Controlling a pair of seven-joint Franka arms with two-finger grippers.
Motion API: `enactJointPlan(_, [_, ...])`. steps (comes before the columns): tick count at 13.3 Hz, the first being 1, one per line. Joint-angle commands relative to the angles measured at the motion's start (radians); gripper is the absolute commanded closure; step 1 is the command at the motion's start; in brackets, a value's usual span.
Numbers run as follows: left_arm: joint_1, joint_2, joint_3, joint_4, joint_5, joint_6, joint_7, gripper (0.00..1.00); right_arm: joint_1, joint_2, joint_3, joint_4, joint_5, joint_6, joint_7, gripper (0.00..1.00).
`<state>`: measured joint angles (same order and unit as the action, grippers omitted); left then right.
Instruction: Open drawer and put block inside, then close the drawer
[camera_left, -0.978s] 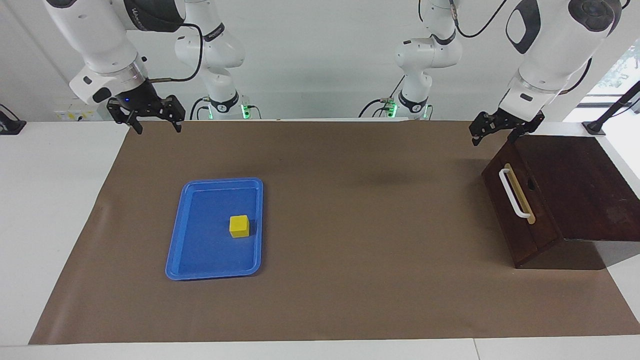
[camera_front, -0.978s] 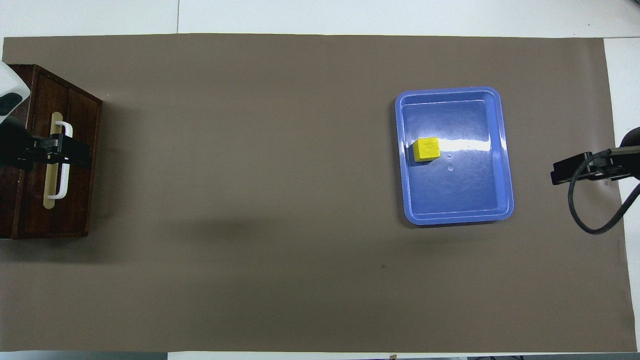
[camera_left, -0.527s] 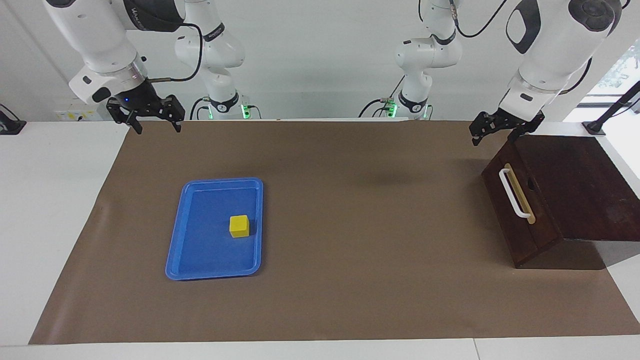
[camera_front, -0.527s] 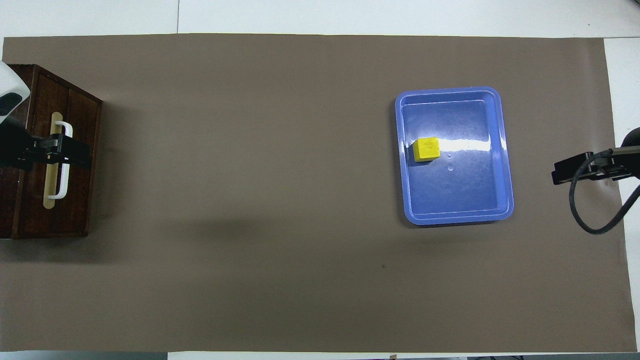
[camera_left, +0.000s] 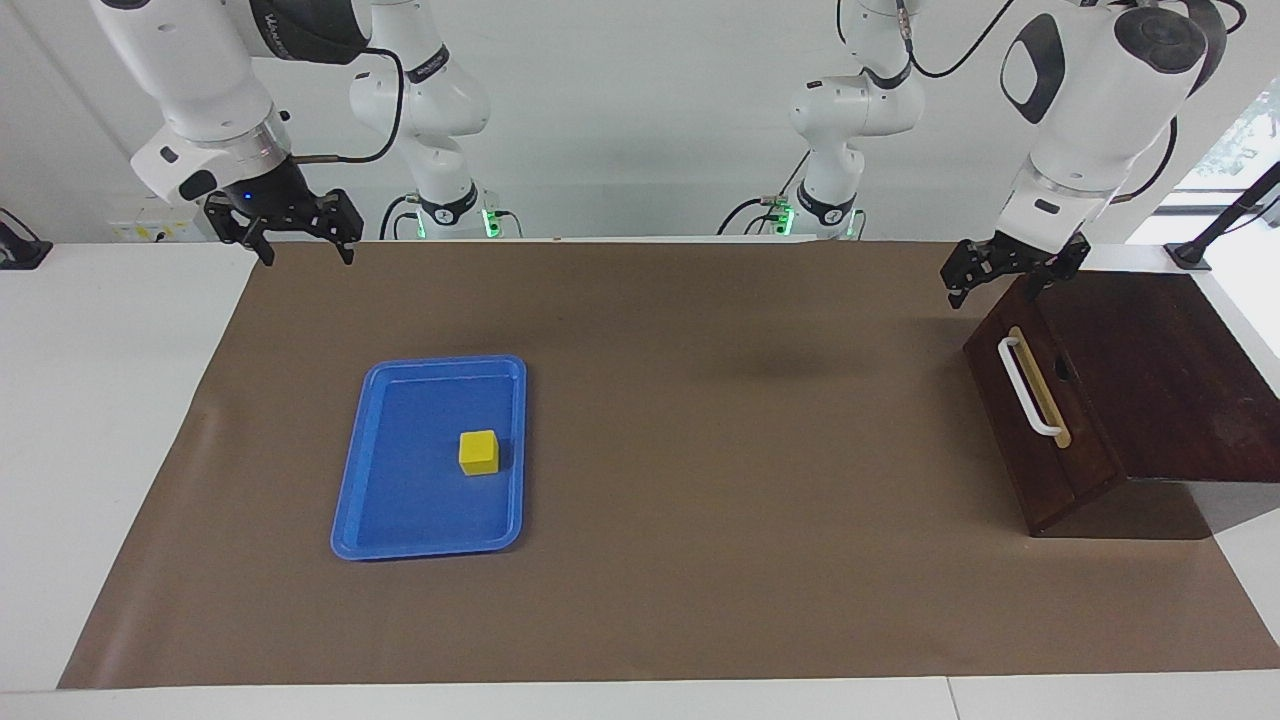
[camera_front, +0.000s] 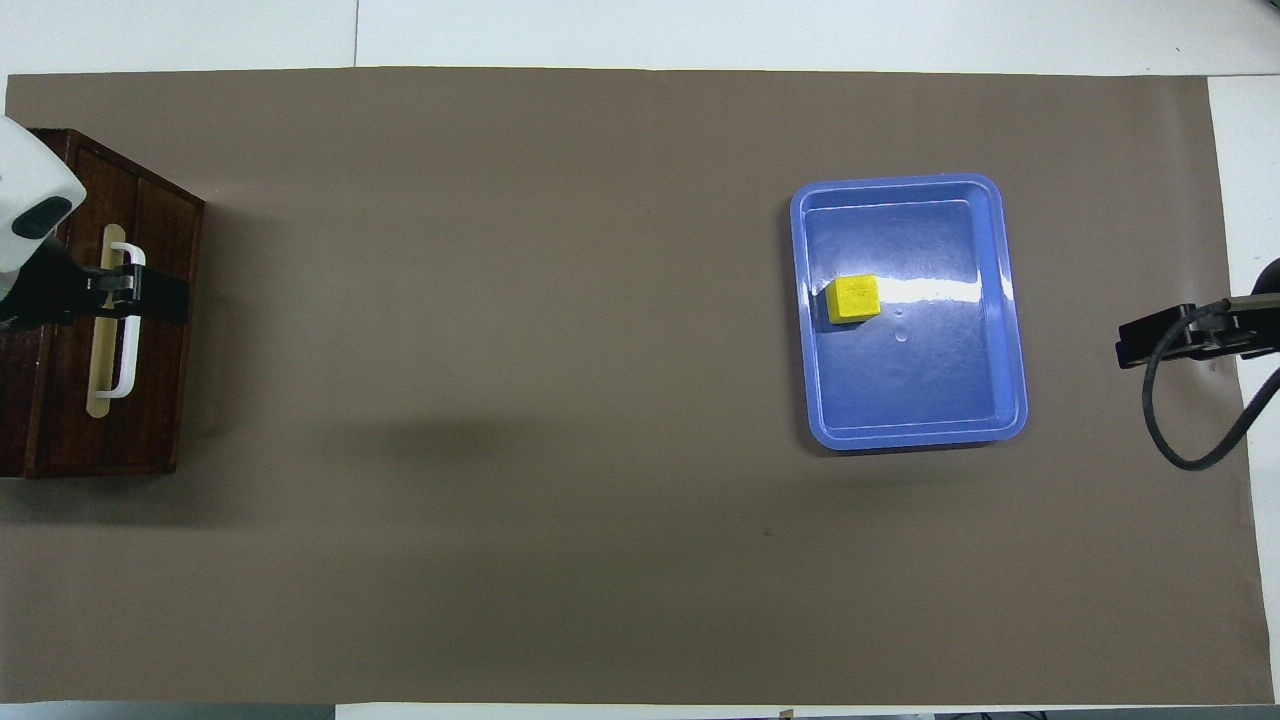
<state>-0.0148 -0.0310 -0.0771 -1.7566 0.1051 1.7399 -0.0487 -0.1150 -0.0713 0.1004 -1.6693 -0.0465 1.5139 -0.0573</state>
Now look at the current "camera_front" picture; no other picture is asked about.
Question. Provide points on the dark brown wooden cabinet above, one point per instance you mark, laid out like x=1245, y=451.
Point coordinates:
x=165, y=400

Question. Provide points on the brown table mat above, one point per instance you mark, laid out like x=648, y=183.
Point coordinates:
x=560, y=400

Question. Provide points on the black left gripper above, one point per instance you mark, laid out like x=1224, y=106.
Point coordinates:
x=55, y=290

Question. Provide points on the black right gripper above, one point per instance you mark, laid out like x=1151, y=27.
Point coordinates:
x=1240, y=325

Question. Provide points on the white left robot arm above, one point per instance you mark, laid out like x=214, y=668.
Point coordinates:
x=30, y=170

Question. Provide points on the blue plastic tray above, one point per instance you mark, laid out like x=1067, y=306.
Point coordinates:
x=920, y=390

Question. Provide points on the yellow cube block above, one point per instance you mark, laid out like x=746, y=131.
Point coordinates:
x=853, y=298

